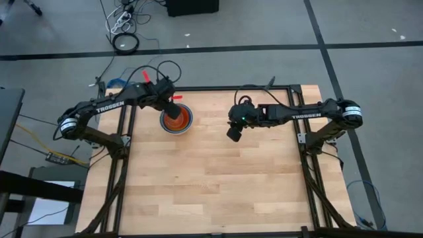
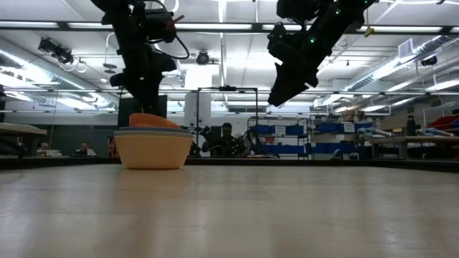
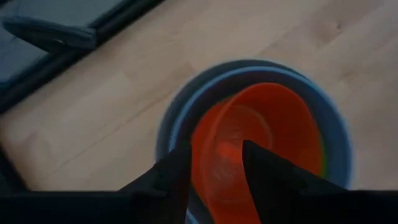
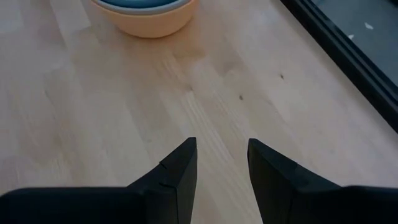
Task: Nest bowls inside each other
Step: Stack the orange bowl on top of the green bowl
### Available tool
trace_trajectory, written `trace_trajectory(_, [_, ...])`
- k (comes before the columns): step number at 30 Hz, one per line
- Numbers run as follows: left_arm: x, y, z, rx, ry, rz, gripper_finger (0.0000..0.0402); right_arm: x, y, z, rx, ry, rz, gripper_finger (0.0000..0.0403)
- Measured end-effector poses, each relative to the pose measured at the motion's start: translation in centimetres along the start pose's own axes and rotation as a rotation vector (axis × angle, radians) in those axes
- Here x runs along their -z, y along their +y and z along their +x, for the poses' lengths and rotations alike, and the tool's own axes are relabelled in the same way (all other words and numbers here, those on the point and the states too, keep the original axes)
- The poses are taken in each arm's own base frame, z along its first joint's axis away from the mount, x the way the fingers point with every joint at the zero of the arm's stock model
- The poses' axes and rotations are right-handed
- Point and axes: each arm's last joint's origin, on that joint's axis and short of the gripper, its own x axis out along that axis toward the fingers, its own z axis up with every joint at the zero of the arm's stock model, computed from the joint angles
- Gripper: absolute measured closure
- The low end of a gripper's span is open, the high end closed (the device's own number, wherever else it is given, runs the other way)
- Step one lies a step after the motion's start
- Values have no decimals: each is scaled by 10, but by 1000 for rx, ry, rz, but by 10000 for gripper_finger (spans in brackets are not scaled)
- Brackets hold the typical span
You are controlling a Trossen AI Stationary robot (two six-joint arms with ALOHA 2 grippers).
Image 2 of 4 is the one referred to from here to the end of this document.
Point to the black bottle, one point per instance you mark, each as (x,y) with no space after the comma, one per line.
(411,126)

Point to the black ceiling camera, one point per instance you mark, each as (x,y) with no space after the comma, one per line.
(202,57)

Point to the black ceiling projector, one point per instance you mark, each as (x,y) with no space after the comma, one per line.
(55,51)

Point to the black ceiling device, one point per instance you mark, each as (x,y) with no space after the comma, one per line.
(429,61)

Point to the beige bowl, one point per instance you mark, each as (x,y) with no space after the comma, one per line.
(153,152)

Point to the wooden work table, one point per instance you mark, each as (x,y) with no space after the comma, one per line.
(412,139)

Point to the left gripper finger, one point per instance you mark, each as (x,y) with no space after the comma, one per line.
(146,100)

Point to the black tall stand frame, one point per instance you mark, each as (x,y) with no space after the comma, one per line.
(197,118)

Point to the yellow hanging tag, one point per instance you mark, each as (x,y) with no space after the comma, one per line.
(368,32)

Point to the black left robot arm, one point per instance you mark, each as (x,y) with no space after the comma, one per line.
(125,28)

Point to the white cabinet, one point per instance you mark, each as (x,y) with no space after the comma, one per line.
(203,107)

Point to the orange bowl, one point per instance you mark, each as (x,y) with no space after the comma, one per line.
(150,120)

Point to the silver ventilation duct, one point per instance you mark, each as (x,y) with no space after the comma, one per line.
(43,71)
(387,68)

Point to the person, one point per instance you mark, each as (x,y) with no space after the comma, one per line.
(43,147)
(226,143)
(84,149)

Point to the red bin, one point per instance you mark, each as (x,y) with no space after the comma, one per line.
(444,122)

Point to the shelf with blue bins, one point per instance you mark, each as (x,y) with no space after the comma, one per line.
(340,138)
(278,138)

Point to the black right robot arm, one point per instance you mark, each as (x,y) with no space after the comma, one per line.
(344,18)

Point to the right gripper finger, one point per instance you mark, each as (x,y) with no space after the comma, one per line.
(283,89)
(311,80)

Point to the ceiling vent grille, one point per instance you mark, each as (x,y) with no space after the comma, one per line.
(406,47)

